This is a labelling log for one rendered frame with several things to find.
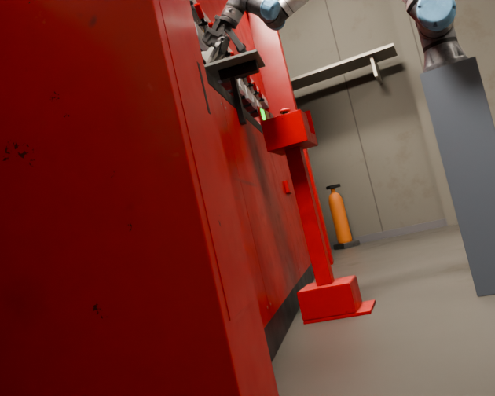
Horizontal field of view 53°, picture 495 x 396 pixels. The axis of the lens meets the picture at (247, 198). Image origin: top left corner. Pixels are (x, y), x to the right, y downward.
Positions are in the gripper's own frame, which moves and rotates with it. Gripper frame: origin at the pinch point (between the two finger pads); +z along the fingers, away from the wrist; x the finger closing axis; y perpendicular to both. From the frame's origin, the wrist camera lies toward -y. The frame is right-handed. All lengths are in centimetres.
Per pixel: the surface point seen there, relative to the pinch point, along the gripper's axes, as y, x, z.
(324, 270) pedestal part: -72, -10, 48
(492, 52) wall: -125, -360, -189
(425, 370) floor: -100, 67, 47
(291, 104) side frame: 9, -214, -32
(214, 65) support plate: -4.1, 8.8, -1.3
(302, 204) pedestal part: -53, -11, 30
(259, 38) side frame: 58, -214, -70
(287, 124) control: -35.6, -3.3, 5.1
